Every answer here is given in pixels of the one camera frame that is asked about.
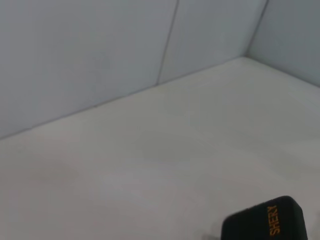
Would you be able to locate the black glasses case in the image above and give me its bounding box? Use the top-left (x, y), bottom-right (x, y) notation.
top-left (221, 195), bottom-right (310, 240)

